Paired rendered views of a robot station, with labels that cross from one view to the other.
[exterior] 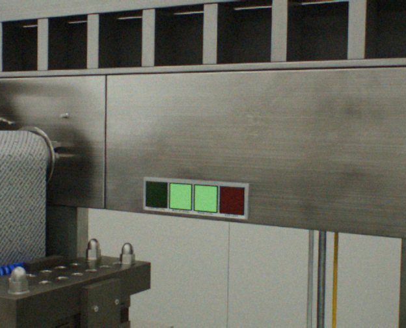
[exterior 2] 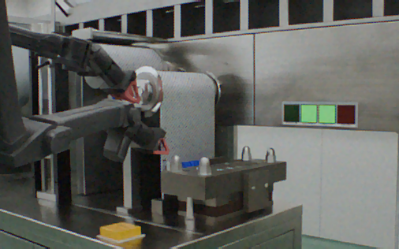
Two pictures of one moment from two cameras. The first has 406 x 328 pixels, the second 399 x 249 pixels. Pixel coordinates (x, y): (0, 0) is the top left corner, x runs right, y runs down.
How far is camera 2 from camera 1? 15 cm
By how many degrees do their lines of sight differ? 8
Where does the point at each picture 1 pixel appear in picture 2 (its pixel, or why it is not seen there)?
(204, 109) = (325, 52)
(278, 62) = (378, 16)
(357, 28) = not seen: outside the picture
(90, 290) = (250, 176)
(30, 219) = (205, 131)
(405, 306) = not seen: outside the picture
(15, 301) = (203, 178)
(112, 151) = (259, 85)
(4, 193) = (189, 113)
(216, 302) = (312, 210)
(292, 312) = (366, 216)
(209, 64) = (327, 21)
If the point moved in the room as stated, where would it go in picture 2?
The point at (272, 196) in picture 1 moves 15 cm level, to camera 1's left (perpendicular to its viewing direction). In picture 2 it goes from (374, 110) to (320, 109)
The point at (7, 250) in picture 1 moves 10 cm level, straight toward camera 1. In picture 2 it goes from (191, 151) to (193, 154)
